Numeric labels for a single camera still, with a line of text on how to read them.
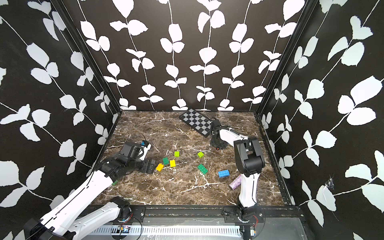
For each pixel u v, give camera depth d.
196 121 1.11
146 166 0.68
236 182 0.82
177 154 0.95
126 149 0.59
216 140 0.82
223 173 0.87
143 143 0.70
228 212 0.75
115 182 0.53
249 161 0.53
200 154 0.95
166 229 0.70
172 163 0.91
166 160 0.93
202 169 0.88
